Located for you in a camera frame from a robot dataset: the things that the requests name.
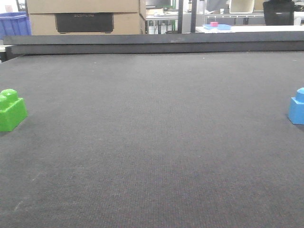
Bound beige plastic tub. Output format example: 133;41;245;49
229;0;255;14

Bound blue plastic crate far left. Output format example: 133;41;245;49
0;11;31;39

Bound black office chair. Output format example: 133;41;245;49
263;0;295;26

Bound pink block on tray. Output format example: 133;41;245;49
210;21;218;27

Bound large cardboard box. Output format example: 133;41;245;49
26;0;146;36

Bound dark conveyor side rail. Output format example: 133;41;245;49
3;31;304;55

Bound green toy building block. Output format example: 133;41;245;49
0;88;28;132

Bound black vertical post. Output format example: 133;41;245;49
190;0;197;33

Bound light blue flat tray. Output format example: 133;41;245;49
203;24;231;31

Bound blue toy building block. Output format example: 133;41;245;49
288;87;304;125

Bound white table in background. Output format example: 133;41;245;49
196;25;304;33

